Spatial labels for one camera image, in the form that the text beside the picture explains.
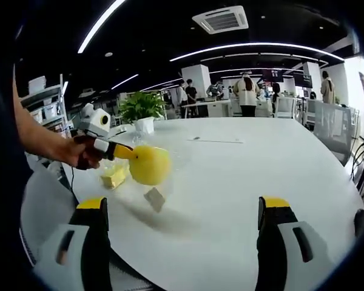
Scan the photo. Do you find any black chair armrest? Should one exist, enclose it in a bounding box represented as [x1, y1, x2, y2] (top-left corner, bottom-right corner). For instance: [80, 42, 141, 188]
[353, 208, 364, 241]

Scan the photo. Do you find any ceiling light strip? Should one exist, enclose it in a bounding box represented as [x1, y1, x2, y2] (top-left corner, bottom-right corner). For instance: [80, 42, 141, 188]
[110, 73, 140, 91]
[77, 0, 127, 55]
[169, 42, 344, 63]

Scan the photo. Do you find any person's left hand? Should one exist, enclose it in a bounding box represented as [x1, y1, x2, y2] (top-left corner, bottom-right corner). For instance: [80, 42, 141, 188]
[62, 135, 110, 171]

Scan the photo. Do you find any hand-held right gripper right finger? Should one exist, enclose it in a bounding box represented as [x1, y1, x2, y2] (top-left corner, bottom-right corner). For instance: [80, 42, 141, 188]
[254, 196, 337, 291]

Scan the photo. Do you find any rectangular yellow silicone block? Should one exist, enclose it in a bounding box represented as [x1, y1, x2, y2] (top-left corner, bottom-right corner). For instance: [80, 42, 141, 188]
[101, 165, 130, 190]

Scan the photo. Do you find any white mesh office chair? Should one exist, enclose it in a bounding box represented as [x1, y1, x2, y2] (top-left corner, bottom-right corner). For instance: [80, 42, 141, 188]
[19, 168, 151, 291]

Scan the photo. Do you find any small beige card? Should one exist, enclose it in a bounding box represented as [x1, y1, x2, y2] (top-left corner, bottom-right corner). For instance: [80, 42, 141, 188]
[143, 187, 167, 213]

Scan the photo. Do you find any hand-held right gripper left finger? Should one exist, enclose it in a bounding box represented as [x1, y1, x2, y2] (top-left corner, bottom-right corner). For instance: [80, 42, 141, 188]
[33, 196, 112, 291]

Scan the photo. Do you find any white plant pot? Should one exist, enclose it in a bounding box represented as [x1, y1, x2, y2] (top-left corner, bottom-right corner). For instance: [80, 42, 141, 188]
[134, 117, 156, 135]

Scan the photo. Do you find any small clear plastic bag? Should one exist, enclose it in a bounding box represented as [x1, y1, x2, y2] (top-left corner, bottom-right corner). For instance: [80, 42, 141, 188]
[97, 159, 131, 191]

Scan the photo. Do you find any ceiling air vent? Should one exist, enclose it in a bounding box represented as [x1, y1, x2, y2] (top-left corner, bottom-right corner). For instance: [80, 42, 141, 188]
[191, 5, 250, 35]

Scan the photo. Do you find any white background desk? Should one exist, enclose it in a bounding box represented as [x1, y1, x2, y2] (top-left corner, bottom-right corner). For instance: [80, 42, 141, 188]
[181, 99, 232, 119]

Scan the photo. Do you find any bundle of black cables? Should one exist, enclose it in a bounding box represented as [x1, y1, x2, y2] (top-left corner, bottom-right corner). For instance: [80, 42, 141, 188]
[349, 141, 364, 192]

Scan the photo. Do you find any round yellow silicone block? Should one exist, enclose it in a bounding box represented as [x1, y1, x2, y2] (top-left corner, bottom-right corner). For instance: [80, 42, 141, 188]
[128, 144, 172, 187]

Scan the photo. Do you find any green leafy plant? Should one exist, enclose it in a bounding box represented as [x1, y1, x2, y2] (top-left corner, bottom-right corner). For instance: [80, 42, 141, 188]
[118, 90, 168, 125]

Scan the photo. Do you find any metal storage shelf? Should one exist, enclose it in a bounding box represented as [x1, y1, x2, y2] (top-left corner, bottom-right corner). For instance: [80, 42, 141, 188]
[19, 73, 70, 137]

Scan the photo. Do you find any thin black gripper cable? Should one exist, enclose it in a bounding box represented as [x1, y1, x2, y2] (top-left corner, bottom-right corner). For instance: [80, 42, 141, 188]
[70, 166, 79, 203]

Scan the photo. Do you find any grey mesh office chair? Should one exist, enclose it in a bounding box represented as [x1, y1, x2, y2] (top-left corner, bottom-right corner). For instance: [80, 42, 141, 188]
[313, 99, 353, 167]

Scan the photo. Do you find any white background chair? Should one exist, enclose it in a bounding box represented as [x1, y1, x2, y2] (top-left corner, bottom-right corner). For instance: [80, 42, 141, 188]
[274, 96, 297, 119]

